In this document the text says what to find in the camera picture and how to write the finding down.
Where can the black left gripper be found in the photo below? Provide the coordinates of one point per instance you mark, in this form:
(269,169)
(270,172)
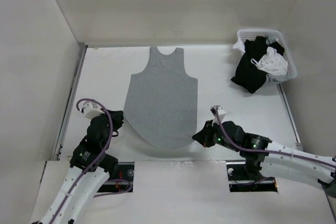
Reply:
(117,117)

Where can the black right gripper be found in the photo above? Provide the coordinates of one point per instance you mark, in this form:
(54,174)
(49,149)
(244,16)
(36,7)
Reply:
(203,137)

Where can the grey tank top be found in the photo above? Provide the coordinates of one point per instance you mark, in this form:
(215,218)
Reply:
(161,102)

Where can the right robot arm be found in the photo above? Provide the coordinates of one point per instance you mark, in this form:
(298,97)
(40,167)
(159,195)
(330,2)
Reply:
(266,158)

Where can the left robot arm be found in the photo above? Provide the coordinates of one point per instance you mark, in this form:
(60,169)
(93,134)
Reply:
(89,168)

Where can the black tank top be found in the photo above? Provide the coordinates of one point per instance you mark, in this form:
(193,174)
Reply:
(249,77)

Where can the white tank top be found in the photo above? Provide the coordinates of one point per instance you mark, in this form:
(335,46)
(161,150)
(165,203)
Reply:
(264,54)

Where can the white plastic basket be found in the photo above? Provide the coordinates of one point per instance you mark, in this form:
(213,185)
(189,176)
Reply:
(271,35)

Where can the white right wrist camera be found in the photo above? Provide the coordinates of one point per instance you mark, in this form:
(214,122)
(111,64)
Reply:
(219,113)

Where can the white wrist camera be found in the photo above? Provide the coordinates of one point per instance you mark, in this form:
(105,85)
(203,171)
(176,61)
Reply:
(219,113)
(91,110)

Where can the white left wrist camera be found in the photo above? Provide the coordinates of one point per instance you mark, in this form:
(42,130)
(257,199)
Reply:
(91,110)

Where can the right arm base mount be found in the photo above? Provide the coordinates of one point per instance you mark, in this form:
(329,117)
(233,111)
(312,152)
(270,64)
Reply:
(242,181)

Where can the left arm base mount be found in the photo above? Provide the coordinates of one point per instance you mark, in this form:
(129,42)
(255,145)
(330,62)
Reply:
(121,180)

